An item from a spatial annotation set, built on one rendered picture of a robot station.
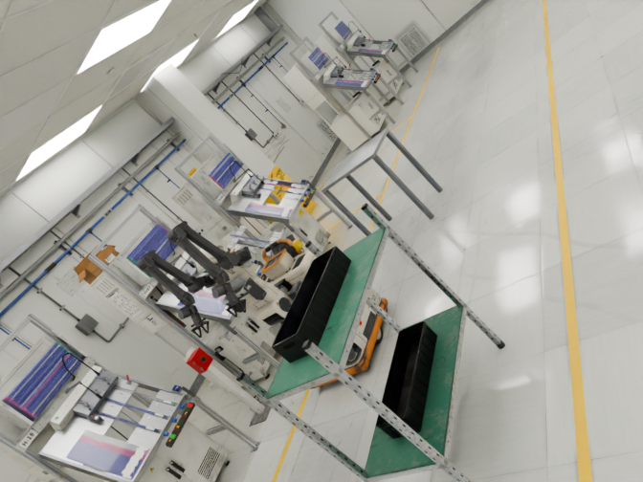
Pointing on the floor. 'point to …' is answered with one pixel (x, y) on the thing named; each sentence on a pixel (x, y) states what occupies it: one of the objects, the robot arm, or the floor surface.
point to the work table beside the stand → (383, 169)
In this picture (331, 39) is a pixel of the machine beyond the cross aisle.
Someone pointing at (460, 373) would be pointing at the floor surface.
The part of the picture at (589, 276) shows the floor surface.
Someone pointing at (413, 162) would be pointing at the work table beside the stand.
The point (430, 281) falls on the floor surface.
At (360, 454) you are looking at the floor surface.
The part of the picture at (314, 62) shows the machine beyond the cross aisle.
